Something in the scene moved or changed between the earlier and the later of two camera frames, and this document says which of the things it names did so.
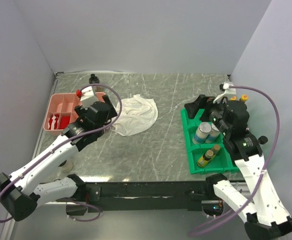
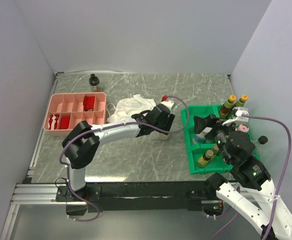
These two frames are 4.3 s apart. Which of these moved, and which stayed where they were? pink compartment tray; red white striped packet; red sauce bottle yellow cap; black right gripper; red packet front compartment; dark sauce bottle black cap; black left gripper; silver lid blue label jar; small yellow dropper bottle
Moved: silver lid blue label jar; black left gripper; black right gripper
Stayed: red white striped packet; red packet front compartment; small yellow dropper bottle; dark sauce bottle black cap; pink compartment tray; red sauce bottle yellow cap
